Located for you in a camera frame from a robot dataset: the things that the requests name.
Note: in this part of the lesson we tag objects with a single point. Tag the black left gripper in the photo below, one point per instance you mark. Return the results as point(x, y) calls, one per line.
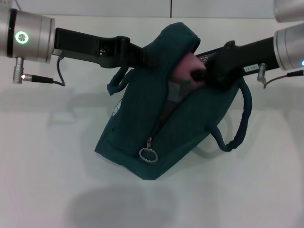
point(83, 47)

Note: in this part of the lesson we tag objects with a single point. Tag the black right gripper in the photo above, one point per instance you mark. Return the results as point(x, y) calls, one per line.
point(237, 61)

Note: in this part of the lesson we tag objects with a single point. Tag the pink toy peach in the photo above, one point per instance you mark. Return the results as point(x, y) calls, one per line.
point(187, 66)

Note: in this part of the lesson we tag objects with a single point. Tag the clear plastic box blue lid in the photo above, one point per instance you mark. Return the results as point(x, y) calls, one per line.
point(175, 91)

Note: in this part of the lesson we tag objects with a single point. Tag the dark teal fabric lunch bag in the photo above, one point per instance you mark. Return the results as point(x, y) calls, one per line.
point(194, 123)

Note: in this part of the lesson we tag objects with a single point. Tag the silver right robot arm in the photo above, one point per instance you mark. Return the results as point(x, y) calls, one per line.
point(289, 47)

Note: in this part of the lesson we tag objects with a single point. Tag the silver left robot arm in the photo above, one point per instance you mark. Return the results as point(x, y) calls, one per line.
point(33, 35)

